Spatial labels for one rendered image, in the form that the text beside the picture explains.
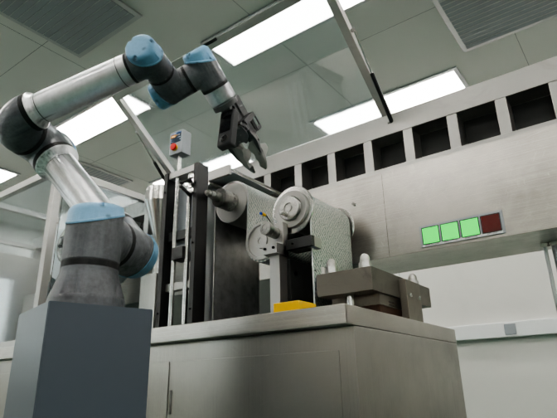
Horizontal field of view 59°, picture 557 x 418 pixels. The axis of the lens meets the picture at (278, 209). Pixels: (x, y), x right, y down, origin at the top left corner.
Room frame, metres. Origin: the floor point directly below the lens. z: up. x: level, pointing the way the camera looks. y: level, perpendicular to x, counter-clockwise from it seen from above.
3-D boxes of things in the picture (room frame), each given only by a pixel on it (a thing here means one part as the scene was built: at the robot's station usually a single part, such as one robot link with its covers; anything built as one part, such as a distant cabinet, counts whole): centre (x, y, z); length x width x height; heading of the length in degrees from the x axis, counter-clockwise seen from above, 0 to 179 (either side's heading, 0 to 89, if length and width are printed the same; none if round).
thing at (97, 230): (1.02, 0.39, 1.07); 0.13 x 0.12 x 0.14; 167
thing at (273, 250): (1.39, 0.01, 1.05); 0.06 x 0.05 x 0.31; 144
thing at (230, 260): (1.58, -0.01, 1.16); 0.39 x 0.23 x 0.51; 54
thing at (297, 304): (1.12, -0.03, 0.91); 0.07 x 0.07 x 0.02; 54
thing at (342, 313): (1.98, 0.70, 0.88); 2.52 x 0.66 x 0.04; 54
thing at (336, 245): (1.47, -0.16, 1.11); 0.23 x 0.01 x 0.18; 144
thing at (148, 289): (1.91, 0.48, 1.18); 0.14 x 0.14 x 0.57
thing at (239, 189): (1.65, 0.08, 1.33); 0.25 x 0.14 x 0.14; 144
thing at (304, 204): (1.50, -0.11, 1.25); 0.26 x 0.12 x 0.12; 144
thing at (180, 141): (1.75, 0.39, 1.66); 0.07 x 0.07 x 0.10; 56
